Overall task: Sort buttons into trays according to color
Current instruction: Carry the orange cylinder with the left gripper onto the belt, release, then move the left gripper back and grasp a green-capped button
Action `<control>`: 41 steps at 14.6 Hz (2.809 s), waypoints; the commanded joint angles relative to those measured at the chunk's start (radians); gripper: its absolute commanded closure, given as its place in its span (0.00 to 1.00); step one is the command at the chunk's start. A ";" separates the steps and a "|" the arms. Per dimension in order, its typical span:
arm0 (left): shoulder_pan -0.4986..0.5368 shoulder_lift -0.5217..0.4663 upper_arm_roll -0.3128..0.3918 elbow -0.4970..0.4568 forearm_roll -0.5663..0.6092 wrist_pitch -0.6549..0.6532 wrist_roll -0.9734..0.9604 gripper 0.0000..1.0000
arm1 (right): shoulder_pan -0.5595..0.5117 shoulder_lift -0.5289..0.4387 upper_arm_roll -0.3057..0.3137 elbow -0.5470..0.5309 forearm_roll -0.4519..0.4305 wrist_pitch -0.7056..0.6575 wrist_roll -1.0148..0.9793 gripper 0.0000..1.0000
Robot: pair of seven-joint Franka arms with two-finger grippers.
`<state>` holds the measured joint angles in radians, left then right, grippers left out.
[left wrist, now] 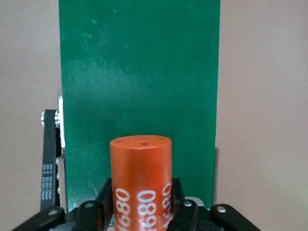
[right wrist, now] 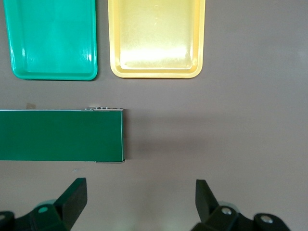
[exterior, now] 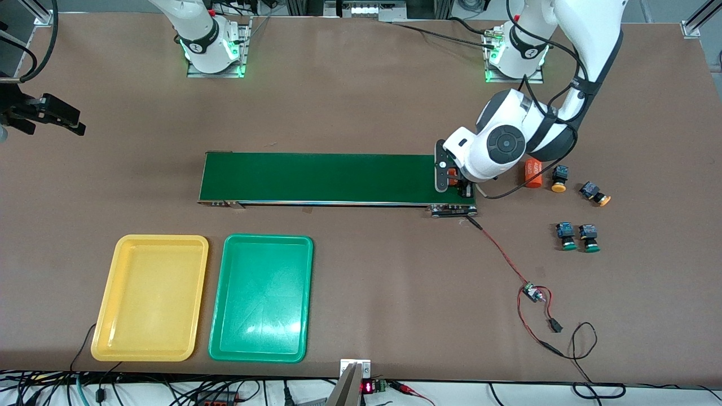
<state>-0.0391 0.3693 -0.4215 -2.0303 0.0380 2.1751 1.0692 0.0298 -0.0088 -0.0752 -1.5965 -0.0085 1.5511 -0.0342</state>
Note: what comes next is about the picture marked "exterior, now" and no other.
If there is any green mushroom push button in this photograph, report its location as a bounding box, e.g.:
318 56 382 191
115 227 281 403
556 222 578 251
580 223 601 253

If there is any green conveyor belt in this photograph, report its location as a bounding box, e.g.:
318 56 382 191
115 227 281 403
197 151 479 218

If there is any small speed controller board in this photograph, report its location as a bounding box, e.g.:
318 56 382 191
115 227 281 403
520 282 551 304

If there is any white device with lights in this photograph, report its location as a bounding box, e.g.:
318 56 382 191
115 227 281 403
324 0 408 22

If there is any yellow plastic tray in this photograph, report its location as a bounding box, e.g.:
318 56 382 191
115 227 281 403
91 234 210 362

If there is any red clip lead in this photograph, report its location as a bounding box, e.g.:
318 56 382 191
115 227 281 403
392 381 435 406

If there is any green plastic tray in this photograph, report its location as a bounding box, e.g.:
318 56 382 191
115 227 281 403
208 233 314 363

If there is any orange power strip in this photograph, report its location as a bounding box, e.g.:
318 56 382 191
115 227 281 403
195 391 240 406

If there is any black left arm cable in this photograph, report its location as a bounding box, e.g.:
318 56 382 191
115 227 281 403
477 0 590 199

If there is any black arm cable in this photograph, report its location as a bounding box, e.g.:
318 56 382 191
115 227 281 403
477 0 590 199
0 0 60 82

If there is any red black twisted wire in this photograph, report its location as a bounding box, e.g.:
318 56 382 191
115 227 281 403
467 216 534 289

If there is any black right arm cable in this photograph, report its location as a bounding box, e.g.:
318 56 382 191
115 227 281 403
0 0 60 82

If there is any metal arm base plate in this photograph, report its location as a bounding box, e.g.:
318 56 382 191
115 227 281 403
484 27 545 85
186 16 250 78

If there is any black cable on table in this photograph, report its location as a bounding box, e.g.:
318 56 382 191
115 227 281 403
389 17 500 48

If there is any red wire with black connector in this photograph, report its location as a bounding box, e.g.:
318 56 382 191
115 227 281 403
517 288 565 357

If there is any thin black looped cable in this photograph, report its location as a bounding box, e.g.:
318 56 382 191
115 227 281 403
550 321 627 399

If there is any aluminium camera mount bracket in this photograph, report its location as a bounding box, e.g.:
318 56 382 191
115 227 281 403
326 359 373 406

